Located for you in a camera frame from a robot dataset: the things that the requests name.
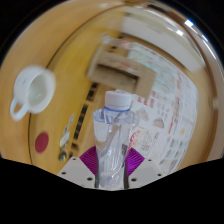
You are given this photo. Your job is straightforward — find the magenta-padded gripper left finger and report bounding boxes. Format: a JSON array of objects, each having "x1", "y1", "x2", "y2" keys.
[{"x1": 57, "y1": 146, "x2": 100, "y2": 190}]

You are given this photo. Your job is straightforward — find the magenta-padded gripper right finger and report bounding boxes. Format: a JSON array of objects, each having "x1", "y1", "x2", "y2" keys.
[{"x1": 122, "y1": 146, "x2": 165, "y2": 190}]

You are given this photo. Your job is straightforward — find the clear plastic water bottle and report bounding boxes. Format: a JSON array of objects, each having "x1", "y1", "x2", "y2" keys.
[{"x1": 92, "y1": 89, "x2": 140, "y2": 191}]

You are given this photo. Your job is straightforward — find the small black yellow device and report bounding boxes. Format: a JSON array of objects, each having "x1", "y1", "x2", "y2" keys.
[{"x1": 58, "y1": 151, "x2": 68, "y2": 163}]

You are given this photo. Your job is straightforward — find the flat round red coaster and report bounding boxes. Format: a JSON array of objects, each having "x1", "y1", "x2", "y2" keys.
[{"x1": 34, "y1": 132, "x2": 50, "y2": 154}]

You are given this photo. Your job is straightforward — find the white ceramic mug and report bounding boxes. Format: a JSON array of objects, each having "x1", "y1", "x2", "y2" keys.
[{"x1": 9, "y1": 64, "x2": 57, "y2": 122}]

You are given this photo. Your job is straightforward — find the brown cardboard box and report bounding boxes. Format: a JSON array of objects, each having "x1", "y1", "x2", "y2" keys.
[{"x1": 85, "y1": 44, "x2": 157, "y2": 101}]

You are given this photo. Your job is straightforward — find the large white printed wall poster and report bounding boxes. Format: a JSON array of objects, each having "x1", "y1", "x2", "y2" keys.
[{"x1": 128, "y1": 43, "x2": 199, "y2": 174}]

